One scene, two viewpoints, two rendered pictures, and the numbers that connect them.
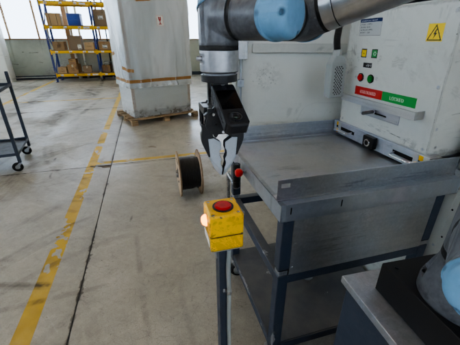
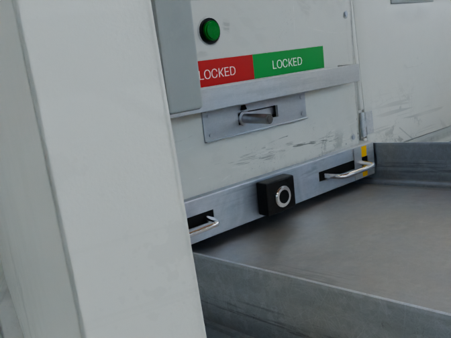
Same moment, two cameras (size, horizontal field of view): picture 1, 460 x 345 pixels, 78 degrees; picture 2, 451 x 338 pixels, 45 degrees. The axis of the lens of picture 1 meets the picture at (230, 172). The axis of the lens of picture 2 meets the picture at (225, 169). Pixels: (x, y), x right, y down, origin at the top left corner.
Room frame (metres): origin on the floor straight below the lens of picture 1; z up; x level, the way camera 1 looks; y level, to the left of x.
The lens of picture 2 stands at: (1.52, 0.11, 1.05)
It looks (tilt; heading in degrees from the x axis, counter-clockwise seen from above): 9 degrees down; 246
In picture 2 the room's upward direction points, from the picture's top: 9 degrees counter-clockwise
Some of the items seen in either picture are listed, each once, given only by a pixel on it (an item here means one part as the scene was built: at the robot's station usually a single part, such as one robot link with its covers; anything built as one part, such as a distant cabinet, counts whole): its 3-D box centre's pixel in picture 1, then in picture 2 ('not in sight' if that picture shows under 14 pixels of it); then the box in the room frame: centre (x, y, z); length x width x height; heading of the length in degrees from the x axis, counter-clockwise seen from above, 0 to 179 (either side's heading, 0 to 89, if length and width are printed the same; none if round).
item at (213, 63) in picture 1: (217, 63); not in sight; (0.59, 0.02, 1.22); 0.08 x 0.08 x 0.05
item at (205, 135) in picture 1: (211, 136); not in sight; (0.57, 0.04, 1.07); 0.05 x 0.02 x 0.09; 106
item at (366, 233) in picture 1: (313, 228); not in sight; (1.08, -0.39, 0.46); 0.64 x 0.58 x 0.66; 106
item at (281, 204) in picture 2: (368, 142); (277, 194); (1.13, -0.58, 0.87); 0.06 x 0.03 x 0.05; 16
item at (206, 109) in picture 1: (218, 104); not in sight; (0.60, 0.02, 1.13); 0.09 x 0.08 x 0.12; 16
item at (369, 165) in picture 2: (402, 157); (349, 169); (0.96, -0.63, 0.87); 0.11 x 0.05 x 0.01; 16
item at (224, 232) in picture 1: (222, 224); not in sight; (0.57, 0.02, 0.85); 0.08 x 0.08 x 0.10; 16
